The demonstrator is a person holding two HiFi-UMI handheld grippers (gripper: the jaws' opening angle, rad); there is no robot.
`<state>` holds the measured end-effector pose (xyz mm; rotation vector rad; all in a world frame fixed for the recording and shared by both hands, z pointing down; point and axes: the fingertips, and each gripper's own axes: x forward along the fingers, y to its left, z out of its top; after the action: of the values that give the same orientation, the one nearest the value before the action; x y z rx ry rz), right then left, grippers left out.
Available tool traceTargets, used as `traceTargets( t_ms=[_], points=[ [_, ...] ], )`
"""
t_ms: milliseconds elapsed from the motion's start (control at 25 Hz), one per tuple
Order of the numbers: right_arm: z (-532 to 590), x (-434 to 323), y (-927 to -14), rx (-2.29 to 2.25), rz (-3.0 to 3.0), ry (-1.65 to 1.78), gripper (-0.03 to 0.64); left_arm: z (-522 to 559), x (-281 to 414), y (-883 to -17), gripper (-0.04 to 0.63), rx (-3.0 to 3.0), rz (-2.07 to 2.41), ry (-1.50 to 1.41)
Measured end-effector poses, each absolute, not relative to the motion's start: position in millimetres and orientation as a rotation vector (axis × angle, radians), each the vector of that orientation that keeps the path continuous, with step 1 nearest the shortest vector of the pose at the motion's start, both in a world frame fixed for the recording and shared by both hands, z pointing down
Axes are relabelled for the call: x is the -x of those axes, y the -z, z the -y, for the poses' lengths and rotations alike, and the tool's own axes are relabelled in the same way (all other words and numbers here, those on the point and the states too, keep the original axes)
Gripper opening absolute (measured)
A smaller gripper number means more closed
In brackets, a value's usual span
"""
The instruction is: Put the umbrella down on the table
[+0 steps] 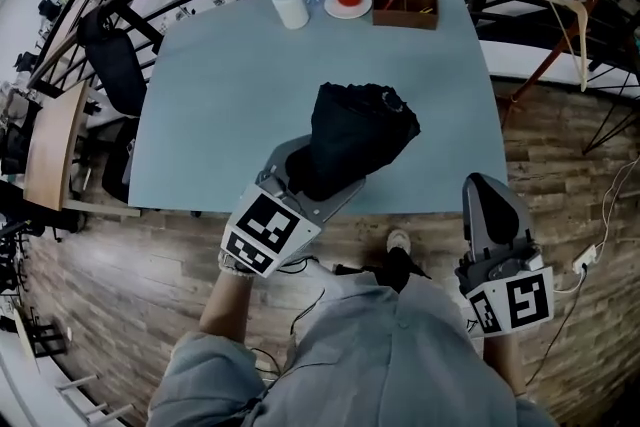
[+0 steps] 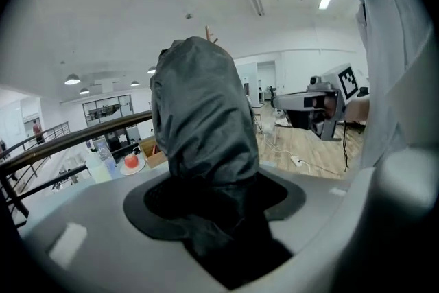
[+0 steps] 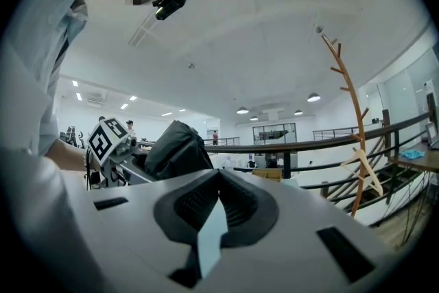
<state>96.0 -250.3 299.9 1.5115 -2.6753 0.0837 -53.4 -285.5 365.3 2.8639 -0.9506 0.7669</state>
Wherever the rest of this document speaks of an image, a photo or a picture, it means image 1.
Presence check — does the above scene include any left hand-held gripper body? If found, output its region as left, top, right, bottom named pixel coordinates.
left=218, top=169, right=324, bottom=279

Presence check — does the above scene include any white cable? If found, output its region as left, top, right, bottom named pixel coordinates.
left=552, top=268, right=587, bottom=295
left=597, top=154, right=640, bottom=257

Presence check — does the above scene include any wooden clothes hanger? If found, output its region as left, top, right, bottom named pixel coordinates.
left=542, top=0, right=591, bottom=92

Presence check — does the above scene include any person's white shoe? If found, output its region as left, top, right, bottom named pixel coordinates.
left=386, top=228, right=412, bottom=257

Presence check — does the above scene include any black umbrella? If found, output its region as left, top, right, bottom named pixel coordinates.
left=287, top=82, right=421, bottom=202

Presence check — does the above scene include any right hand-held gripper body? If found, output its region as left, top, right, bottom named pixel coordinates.
left=454, top=239, right=555, bottom=339

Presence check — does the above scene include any white plate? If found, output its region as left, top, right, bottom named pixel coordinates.
left=323, top=0, right=375, bottom=20

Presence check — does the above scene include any light blue table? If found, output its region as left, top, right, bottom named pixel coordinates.
left=127, top=0, right=509, bottom=219

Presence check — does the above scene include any black cable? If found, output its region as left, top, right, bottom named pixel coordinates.
left=249, top=254, right=329, bottom=379
left=524, top=282, right=582, bottom=386

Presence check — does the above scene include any person's left forearm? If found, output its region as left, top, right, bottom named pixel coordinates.
left=198, top=264, right=256, bottom=351

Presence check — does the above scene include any light wooden desk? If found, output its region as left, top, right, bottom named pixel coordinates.
left=23, top=82, right=90, bottom=212

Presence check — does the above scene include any person's grey shirt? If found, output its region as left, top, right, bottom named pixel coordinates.
left=147, top=259, right=559, bottom=427

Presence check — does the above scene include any wooden coat rack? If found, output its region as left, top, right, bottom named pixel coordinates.
left=497, top=0, right=636, bottom=126

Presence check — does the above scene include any person's black trouser leg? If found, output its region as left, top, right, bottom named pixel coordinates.
left=382, top=247, right=432, bottom=294

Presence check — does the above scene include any black metal stool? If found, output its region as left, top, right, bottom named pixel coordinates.
left=19, top=309, right=69, bottom=359

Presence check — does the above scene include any white desk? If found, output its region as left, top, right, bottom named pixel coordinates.
left=0, top=329, right=136, bottom=427

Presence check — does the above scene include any white plastic bottle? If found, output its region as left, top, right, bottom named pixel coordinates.
left=268, top=0, right=311, bottom=31

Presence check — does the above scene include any white bead bracelet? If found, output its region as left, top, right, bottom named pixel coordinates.
left=218, top=250, right=256, bottom=279

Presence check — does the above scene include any person's right forearm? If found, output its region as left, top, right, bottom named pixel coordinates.
left=482, top=332, right=529, bottom=399

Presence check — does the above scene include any white power strip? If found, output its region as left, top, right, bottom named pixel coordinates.
left=572, top=244, right=599, bottom=274

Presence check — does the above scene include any black office chair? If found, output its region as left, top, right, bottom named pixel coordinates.
left=77, top=9, right=151, bottom=206

